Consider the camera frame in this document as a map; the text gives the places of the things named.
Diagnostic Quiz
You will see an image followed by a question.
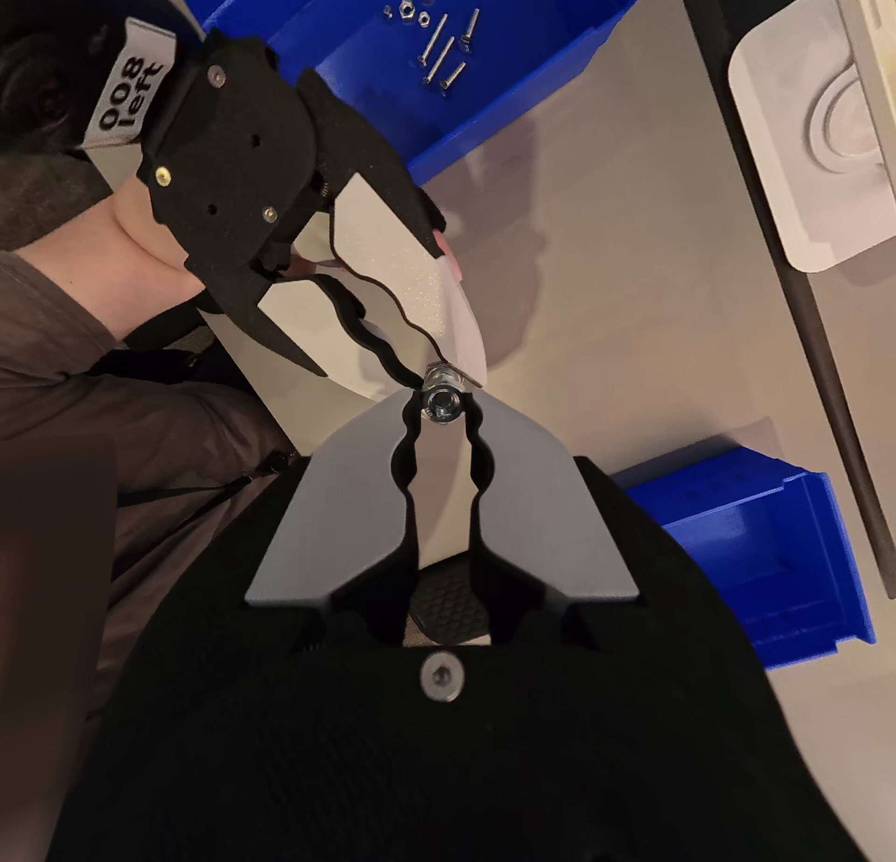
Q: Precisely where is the person's left forearm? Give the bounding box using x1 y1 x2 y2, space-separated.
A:
14 176 208 346

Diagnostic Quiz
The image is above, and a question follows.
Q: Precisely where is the white board stand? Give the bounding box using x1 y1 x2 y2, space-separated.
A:
728 0 896 274

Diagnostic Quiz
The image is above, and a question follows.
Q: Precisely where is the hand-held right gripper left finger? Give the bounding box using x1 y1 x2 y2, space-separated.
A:
244 388 424 607

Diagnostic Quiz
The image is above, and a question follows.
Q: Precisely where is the person's black office chair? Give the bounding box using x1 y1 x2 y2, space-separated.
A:
405 557 493 648

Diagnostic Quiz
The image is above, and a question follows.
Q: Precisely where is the black cord on shirt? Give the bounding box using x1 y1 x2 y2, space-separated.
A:
115 449 299 510

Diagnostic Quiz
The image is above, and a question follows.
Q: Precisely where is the black desk cable channel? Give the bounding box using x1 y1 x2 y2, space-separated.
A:
672 0 896 570

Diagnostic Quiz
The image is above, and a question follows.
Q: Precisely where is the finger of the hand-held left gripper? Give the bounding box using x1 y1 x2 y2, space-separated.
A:
328 171 489 389
255 273 429 407

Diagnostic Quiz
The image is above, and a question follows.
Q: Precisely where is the long thin silver bolt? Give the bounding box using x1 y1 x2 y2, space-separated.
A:
418 14 449 66
422 36 456 85

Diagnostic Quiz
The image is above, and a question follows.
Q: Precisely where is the large silver hex nut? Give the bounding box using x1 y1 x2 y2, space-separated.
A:
420 385 469 428

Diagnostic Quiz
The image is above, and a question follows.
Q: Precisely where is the blue plastic parts bin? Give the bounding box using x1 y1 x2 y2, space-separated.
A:
161 0 645 186
612 445 878 671

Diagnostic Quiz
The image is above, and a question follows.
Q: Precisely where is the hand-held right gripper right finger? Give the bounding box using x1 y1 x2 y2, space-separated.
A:
463 389 641 607

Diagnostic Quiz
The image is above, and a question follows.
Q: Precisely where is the person's left hand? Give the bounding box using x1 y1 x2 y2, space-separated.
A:
288 245 345 281

